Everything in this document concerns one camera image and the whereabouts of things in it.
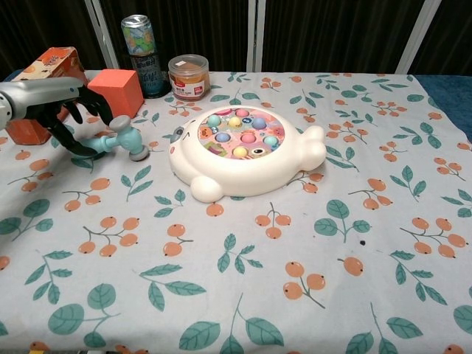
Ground clear plastic jar red label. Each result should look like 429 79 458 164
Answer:
167 54 212 101

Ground orange foam cube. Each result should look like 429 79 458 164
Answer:
87 69 145 119

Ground blue toy hammer grey ends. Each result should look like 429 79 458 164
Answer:
72 115 150 164

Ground white partition frame post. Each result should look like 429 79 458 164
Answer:
394 0 443 75
246 0 267 73
83 0 123 72

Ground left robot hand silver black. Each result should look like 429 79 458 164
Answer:
0 77 114 159

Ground orange printed carton box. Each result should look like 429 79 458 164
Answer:
6 46 90 145

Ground tall printed beverage can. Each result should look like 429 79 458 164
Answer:
121 14 166 100

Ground dark blue table cover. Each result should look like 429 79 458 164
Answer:
416 74 472 143

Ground floral orange fruit tablecloth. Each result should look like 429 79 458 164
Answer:
0 69 472 354

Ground dark ribbed partition panel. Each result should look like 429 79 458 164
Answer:
0 0 111 81
260 0 426 75
100 0 256 73
408 0 472 77

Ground white whack-a-mole toy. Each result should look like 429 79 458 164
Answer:
168 106 327 202

